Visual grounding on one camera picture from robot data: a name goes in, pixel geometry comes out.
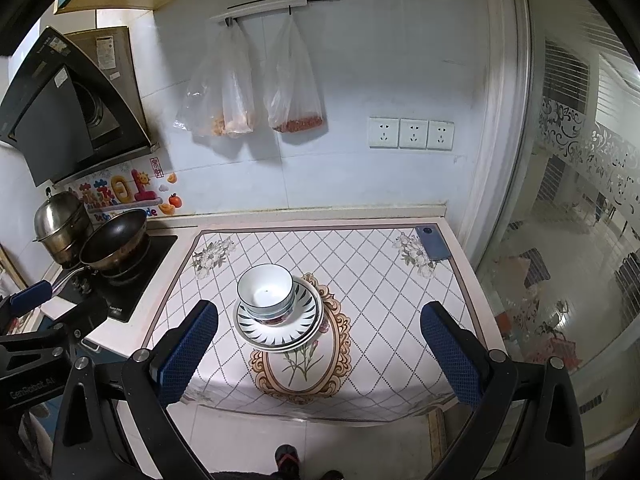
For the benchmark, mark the persimmon wall sticker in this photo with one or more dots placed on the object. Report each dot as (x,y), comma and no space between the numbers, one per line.
(176,201)

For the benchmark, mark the black induction stove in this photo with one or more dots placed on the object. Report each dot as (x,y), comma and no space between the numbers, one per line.
(150,260)

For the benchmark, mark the black frying pan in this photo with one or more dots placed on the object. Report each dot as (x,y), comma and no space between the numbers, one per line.
(115,235)

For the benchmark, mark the floral printed table mat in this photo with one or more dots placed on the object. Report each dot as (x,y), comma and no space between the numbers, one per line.
(380,300)

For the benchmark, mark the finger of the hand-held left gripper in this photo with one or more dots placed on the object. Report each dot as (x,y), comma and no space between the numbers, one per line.
(80,315)
(30,296)

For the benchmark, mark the white wall hook rail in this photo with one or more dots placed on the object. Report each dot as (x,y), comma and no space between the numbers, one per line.
(265,5)

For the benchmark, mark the black range hood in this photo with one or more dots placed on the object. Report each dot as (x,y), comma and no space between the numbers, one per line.
(55,110)

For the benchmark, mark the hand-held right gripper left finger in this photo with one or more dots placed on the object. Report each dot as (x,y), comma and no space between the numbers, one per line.
(190,350)

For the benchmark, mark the clear bag of red bits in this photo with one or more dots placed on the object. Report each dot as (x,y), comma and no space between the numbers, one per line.
(292,85)

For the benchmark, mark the white bowl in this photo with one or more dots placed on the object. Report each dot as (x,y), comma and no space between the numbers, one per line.
(272,320)
(265,285)

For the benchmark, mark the blue striped white plate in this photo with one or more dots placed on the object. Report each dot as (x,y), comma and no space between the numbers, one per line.
(306,310)

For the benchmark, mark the sliding glass door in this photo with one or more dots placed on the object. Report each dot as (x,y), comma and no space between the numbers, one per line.
(575,210)

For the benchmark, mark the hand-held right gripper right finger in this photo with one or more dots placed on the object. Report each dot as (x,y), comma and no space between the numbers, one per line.
(450,355)

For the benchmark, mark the clear plastic bag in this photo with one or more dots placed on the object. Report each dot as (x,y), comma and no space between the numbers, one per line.
(239,90)
(205,95)

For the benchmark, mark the red and black slipper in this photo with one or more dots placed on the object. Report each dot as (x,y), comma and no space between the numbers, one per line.
(287,457)

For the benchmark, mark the colourful cartoon wall sticker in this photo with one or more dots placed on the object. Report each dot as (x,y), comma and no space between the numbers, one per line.
(120,190)

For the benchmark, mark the blue smartphone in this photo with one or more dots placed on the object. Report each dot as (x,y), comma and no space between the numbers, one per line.
(432,242)

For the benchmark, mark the steel pot with lid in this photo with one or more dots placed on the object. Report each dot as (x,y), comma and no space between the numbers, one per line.
(60,220)

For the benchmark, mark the white wall socket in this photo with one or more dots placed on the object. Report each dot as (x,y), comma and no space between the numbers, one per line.
(440,135)
(413,134)
(383,132)

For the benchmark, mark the small orange fruit sticker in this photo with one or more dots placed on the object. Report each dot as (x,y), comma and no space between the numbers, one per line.
(171,178)

